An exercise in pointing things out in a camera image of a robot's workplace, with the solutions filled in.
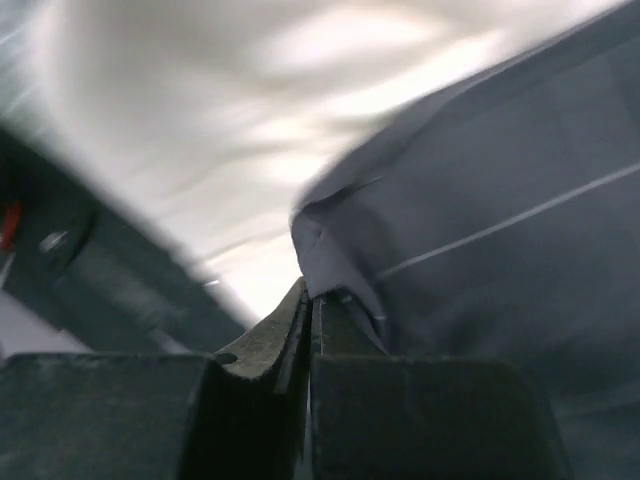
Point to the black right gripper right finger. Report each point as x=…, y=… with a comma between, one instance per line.
x=376, y=416

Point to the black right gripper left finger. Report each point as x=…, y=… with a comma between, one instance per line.
x=238, y=413

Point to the dark grey checked pillowcase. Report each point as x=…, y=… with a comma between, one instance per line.
x=499, y=217

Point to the cream bear print pillow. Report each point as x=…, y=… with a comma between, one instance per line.
x=204, y=120

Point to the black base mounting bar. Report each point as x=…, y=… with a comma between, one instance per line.
x=84, y=269

